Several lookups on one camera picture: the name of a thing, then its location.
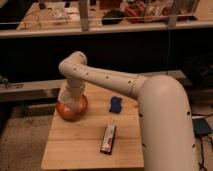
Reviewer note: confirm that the dark rectangular snack box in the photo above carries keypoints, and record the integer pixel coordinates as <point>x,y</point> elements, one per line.
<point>108,139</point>

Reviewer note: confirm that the dark blue floor box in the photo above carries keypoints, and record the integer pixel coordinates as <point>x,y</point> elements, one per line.
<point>201,127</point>

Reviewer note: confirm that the red cluttered parts pile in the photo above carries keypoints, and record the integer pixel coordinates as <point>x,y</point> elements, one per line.
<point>143,11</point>

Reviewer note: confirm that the blue sponge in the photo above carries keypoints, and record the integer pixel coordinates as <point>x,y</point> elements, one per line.
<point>115,104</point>

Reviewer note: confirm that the black object on bench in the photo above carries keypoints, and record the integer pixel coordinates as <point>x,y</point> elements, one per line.
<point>112,17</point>

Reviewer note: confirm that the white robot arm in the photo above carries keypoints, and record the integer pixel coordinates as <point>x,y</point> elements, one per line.
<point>166,125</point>

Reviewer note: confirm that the wooden table board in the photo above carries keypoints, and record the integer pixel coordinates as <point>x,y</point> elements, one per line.
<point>76,145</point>

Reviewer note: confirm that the orange ceramic bowl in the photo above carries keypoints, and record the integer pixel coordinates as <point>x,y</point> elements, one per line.
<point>71,114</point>

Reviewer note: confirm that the grey metal shelf beam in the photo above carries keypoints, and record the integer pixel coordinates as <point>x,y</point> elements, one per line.
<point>30,90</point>

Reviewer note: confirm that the metal upright post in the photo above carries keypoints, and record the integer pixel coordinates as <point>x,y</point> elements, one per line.
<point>83,11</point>

